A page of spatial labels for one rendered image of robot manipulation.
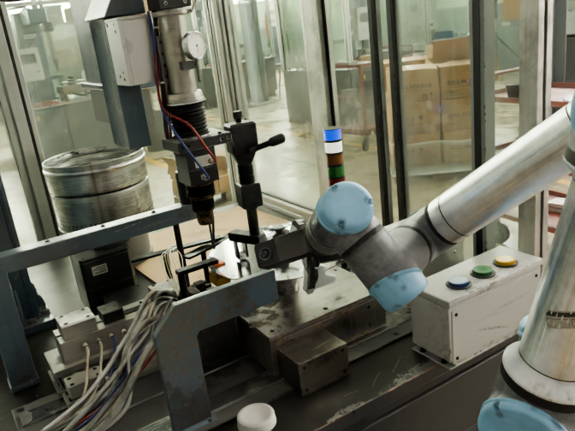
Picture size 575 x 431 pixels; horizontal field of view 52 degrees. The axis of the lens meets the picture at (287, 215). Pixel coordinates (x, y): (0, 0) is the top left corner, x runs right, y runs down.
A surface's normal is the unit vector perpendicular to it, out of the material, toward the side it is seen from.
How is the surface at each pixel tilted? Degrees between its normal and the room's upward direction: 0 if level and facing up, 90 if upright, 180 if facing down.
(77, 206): 90
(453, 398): 90
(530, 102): 90
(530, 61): 90
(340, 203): 56
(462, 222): 106
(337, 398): 0
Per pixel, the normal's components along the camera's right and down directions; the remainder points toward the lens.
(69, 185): -0.24, 0.33
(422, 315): -0.84, 0.26
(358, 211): 0.12, -0.29
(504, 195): -0.35, 0.58
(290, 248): -0.39, -0.18
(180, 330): 0.54, 0.21
